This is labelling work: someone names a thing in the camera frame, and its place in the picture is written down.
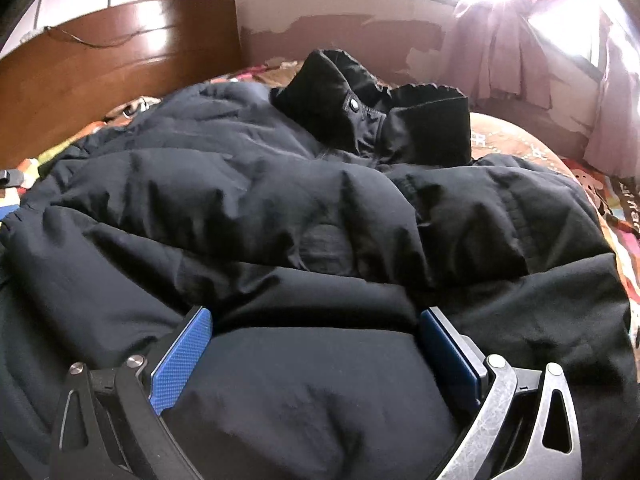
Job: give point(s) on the window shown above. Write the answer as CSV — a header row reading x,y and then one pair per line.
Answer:
x,y
545,15

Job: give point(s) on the black puffer jacket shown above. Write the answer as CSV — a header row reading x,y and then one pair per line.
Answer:
x,y
280,220

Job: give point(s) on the colourful cartoon printed bedsheet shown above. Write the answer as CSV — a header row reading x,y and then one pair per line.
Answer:
x,y
617,210

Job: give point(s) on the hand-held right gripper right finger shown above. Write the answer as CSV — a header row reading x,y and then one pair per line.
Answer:
x,y
445,355

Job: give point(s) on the wooden headboard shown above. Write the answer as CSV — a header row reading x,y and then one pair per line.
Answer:
x,y
110,70

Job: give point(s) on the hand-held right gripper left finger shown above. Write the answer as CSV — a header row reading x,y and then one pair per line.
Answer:
x,y
180,355

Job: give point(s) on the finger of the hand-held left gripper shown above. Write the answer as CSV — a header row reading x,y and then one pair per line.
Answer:
x,y
7,176

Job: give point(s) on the pink curtain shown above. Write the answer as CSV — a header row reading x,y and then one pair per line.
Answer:
x,y
505,50

